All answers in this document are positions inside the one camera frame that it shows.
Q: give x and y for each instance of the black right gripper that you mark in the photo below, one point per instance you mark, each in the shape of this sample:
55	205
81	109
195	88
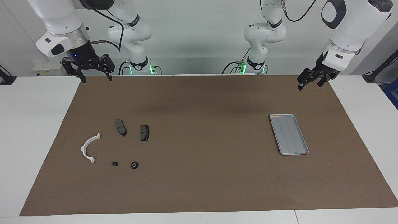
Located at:
81	57

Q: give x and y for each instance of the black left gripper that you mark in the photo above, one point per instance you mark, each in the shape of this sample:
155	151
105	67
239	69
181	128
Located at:
320	71

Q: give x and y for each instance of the large black bearing gear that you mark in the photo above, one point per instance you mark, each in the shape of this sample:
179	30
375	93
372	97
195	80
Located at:
134	165

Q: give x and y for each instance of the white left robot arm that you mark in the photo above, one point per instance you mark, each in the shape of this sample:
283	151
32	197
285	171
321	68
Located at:
351	28

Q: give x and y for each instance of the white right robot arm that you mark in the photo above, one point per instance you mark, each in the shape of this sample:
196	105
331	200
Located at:
59	18

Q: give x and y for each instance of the silver metal tray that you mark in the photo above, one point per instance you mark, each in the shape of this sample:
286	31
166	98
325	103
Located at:
289	135

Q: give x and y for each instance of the curved dark grey brake pad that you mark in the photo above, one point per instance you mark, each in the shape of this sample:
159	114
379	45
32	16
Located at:
120	127

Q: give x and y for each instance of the rectangular dark grey brake pad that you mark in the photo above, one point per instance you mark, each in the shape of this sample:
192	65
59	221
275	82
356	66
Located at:
145	133

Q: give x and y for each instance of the blue crate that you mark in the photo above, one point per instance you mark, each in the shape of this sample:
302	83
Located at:
392	93

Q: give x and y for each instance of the black table clamp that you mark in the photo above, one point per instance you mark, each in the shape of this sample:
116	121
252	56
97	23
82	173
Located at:
6	79

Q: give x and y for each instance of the brown table mat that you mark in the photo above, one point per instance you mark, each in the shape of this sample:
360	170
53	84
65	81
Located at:
202	174

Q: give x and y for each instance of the white wall socket box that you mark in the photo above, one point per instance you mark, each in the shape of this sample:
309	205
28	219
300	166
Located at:
43	67

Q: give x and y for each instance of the white curved plastic bracket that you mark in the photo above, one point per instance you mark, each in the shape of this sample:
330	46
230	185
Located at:
84	150

